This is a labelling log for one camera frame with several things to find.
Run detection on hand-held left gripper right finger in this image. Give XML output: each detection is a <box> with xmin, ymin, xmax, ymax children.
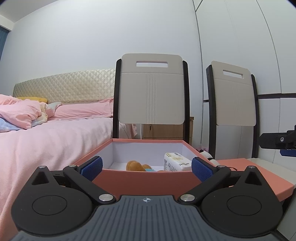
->
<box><xmin>178</xmin><ymin>157</ymin><xmax>265</xmax><ymax>205</ymax></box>

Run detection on orange plush toy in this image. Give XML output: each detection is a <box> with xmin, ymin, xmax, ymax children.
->
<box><xmin>126</xmin><ymin>161</ymin><xmax>163</xmax><ymax>172</ymax></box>

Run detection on black and white small toy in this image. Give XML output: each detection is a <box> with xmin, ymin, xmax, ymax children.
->
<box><xmin>199</xmin><ymin>149</ymin><xmax>220</xmax><ymax>166</ymax></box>

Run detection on pink cardboard box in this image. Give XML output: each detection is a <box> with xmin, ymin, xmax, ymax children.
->
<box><xmin>74</xmin><ymin>138</ymin><xmax>222</xmax><ymax>198</ymax></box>

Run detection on white tissue pack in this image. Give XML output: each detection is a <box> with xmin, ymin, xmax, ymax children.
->
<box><xmin>164</xmin><ymin>152</ymin><xmax>193</xmax><ymax>172</ymax></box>

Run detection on beige black folding chair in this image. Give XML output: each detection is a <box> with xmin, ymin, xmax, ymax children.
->
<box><xmin>206</xmin><ymin>61</ymin><xmax>296</xmax><ymax>241</ymax></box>
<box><xmin>112</xmin><ymin>54</ymin><xmax>190</xmax><ymax>145</ymax></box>

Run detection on bed with pink bedding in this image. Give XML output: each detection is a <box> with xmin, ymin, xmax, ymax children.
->
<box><xmin>0</xmin><ymin>117</ymin><xmax>139</xmax><ymax>223</ymax></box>

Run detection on beige quilted headboard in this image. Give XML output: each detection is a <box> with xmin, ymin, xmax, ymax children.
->
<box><xmin>13</xmin><ymin>69</ymin><xmax>116</xmax><ymax>105</ymax></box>

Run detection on yellow plush pillow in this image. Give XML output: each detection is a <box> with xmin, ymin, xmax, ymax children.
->
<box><xmin>16</xmin><ymin>97</ymin><xmax>48</xmax><ymax>103</ymax></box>

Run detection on pink crumpled duvet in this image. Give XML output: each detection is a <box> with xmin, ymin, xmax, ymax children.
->
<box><xmin>0</xmin><ymin>94</ymin><xmax>63</xmax><ymax>133</ymax></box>

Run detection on pink pillow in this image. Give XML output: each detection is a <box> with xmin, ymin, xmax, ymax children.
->
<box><xmin>47</xmin><ymin>97</ymin><xmax>115</xmax><ymax>120</ymax></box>

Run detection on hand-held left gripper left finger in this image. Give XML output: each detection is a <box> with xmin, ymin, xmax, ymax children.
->
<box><xmin>31</xmin><ymin>156</ymin><xmax>117</xmax><ymax>205</ymax></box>

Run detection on blue curtain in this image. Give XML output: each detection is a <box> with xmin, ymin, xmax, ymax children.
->
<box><xmin>0</xmin><ymin>25</ymin><xmax>10</xmax><ymax>63</ymax></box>

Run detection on pink box lid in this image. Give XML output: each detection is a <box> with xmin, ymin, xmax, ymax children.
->
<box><xmin>216</xmin><ymin>158</ymin><xmax>295</xmax><ymax>202</ymax></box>

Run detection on wooden nightstand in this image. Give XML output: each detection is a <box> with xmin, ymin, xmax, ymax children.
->
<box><xmin>143</xmin><ymin>116</ymin><xmax>194</xmax><ymax>141</ymax></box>

